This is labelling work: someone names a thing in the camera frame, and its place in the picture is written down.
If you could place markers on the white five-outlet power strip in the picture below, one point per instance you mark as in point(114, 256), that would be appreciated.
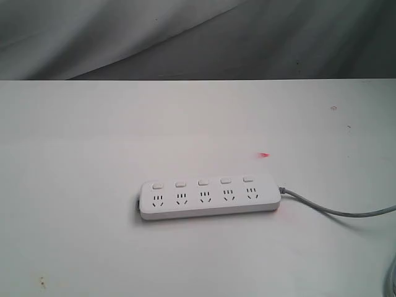
point(208, 196)

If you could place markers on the grey backdrop cloth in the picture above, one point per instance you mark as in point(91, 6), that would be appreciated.
point(197, 40)

